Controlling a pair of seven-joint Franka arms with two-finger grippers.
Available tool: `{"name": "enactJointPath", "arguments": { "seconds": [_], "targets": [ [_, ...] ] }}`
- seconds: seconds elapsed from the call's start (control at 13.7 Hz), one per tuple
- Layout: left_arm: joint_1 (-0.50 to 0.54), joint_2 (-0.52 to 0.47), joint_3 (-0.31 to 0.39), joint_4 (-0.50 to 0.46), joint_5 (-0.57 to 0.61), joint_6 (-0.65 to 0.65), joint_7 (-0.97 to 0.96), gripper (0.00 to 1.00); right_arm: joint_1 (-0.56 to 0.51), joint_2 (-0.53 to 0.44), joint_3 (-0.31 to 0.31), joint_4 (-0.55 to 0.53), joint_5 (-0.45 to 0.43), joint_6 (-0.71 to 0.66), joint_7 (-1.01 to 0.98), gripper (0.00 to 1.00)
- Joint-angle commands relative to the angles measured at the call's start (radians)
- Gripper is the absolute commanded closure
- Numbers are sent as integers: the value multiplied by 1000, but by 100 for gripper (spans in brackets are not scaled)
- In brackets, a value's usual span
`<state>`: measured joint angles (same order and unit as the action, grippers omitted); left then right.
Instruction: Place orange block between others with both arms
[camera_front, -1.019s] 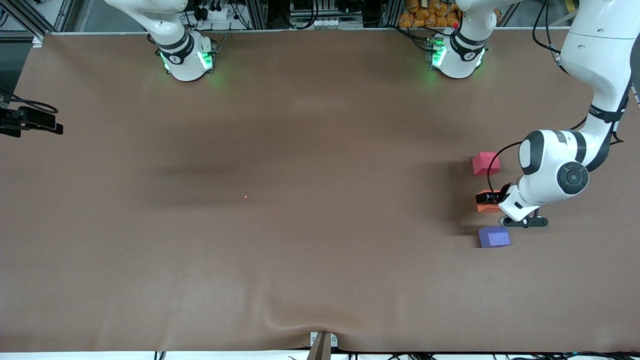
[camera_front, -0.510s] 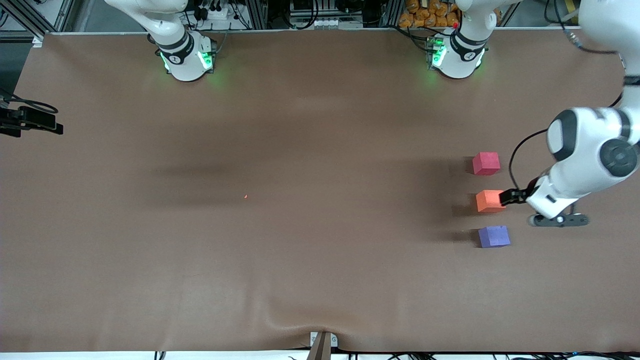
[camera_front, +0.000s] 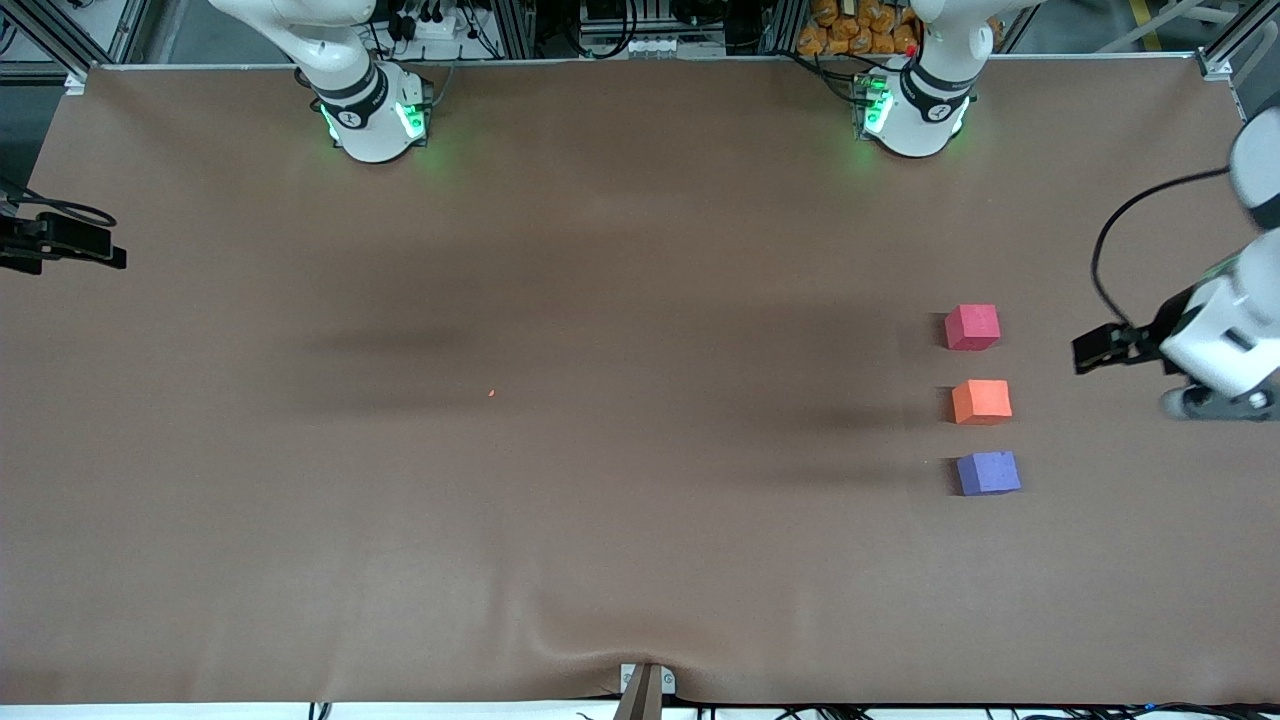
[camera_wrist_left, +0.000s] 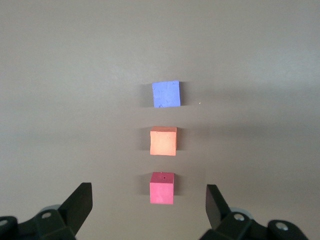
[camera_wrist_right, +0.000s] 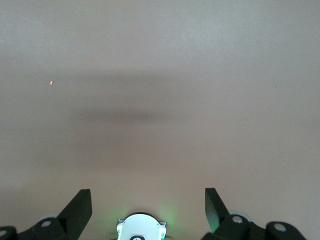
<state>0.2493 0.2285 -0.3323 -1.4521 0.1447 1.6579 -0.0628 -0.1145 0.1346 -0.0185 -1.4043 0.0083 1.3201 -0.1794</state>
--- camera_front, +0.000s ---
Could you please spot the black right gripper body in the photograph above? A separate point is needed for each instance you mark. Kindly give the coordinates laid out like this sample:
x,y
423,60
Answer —
x,y
18,243

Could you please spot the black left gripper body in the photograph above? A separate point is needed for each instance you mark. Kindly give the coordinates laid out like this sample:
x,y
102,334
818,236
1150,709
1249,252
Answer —
x,y
1163,325

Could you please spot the orange foam block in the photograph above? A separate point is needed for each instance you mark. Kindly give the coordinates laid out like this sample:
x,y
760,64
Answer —
x,y
982,400

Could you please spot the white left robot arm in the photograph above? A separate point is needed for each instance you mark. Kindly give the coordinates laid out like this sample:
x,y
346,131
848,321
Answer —
x,y
920,110

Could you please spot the red foam block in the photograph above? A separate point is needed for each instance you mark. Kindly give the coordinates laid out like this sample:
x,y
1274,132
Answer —
x,y
972,325

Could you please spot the purple foam block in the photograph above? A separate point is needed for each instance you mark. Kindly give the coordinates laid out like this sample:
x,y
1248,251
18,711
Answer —
x,y
988,472

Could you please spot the white power strip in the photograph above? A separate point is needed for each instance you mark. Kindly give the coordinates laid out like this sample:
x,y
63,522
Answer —
x,y
440,28

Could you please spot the pile of orange objects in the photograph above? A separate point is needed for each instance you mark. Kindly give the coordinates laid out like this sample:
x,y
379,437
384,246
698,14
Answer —
x,y
840,30

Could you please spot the brown table mat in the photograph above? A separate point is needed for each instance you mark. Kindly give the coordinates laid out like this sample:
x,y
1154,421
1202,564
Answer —
x,y
640,300

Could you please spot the white connector strip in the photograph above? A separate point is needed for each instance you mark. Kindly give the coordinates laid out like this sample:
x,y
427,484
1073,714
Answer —
x,y
650,46

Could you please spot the white corner bracket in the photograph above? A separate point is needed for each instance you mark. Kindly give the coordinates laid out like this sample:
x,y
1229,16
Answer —
x,y
1215,68
76,82

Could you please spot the aluminium frame profile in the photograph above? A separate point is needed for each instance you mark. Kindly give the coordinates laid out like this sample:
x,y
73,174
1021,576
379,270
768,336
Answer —
x,y
1235,40
50,30

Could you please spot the aluminium frame post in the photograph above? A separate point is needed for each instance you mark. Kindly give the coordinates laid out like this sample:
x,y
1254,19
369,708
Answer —
x,y
512,25
782,25

